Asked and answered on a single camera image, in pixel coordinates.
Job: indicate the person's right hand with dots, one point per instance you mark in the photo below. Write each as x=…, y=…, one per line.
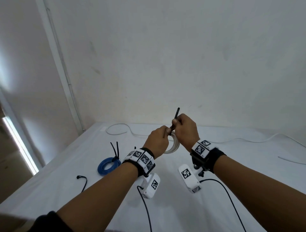
x=187, y=131

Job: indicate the person's left hand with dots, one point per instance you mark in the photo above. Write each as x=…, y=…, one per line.
x=156, y=142

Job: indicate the person's right fingers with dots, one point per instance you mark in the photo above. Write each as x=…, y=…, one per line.
x=176, y=123

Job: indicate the person's left fingers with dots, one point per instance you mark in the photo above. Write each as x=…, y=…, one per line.
x=167, y=131

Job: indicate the person's right forearm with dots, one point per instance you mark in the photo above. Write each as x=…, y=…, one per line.
x=258, y=191

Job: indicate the person's left forearm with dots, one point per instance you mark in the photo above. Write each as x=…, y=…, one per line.
x=102, y=193

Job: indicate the black right wristband with markers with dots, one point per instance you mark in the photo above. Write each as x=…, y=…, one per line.
x=203, y=149

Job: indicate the black wristband with markers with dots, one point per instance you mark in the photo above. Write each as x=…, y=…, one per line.
x=203, y=149
x=141, y=159

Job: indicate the black left wristband with markers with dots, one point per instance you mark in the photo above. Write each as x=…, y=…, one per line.
x=141, y=159

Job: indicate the white table cloth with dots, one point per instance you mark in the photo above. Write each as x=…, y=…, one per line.
x=71, y=162

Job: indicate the black sleeve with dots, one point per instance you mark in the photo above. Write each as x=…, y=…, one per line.
x=50, y=222

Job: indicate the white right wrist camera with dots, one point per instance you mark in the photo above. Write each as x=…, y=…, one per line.
x=187, y=176

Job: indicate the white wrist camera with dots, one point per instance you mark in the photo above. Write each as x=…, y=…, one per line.
x=187, y=176
x=151, y=186

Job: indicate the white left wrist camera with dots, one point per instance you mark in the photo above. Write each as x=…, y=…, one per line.
x=151, y=186

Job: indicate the white wall conduit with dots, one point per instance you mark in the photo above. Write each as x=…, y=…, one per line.
x=62, y=69

